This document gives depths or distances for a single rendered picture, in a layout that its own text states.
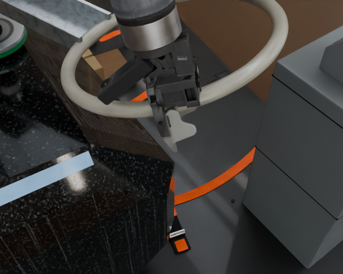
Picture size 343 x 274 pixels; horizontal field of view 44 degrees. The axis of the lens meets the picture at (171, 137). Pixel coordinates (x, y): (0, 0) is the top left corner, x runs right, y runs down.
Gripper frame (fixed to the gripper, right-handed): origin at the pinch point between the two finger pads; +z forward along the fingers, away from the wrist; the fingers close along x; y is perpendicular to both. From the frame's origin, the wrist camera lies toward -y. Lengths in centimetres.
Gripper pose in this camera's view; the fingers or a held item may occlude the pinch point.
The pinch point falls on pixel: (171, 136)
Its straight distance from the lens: 78.2
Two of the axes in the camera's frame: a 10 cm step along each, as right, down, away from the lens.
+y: 9.7, -1.4, -2.0
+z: 2.4, 7.4, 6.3
